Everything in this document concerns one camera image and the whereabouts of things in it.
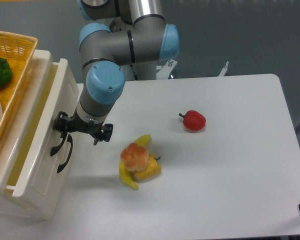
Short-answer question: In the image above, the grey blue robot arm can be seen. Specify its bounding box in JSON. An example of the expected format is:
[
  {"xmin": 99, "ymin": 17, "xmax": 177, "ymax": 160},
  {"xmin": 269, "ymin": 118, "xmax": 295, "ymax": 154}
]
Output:
[{"xmin": 52, "ymin": 0, "xmax": 180, "ymax": 143}]

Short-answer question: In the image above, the white drawer cabinet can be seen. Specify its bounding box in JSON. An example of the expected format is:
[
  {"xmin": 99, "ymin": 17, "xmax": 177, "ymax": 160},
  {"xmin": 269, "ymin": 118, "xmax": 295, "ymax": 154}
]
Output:
[{"xmin": 0, "ymin": 50, "xmax": 65, "ymax": 220}]

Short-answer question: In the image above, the yellow toy bell pepper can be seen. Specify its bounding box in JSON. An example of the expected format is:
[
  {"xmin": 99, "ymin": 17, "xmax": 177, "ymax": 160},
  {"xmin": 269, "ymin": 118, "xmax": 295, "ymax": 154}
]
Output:
[{"xmin": 133, "ymin": 154, "xmax": 162, "ymax": 182}]

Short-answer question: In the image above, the yellow toy banana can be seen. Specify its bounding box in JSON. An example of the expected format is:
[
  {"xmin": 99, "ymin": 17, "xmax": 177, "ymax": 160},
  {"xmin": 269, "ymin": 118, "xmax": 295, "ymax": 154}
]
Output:
[{"xmin": 119, "ymin": 134, "xmax": 151, "ymax": 190}]

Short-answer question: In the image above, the yellow wicker basket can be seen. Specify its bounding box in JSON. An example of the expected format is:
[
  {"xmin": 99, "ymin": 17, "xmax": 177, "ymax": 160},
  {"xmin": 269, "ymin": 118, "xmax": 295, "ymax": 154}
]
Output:
[{"xmin": 0, "ymin": 29, "xmax": 39, "ymax": 158}]

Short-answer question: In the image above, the orange toy bread bun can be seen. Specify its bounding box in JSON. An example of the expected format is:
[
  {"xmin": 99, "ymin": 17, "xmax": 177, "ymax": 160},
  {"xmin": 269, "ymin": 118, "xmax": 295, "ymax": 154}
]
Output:
[{"xmin": 120, "ymin": 142, "xmax": 149, "ymax": 172}]

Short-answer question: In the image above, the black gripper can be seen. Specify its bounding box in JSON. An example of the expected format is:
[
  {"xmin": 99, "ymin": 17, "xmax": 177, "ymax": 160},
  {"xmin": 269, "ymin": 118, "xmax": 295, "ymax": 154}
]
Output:
[{"xmin": 52, "ymin": 111, "xmax": 114, "ymax": 146}]

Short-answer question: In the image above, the red toy bell pepper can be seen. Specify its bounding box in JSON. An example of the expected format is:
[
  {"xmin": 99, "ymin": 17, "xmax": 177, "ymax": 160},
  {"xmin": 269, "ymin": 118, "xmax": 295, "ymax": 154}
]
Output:
[{"xmin": 178, "ymin": 110, "xmax": 206, "ymax": 132}]

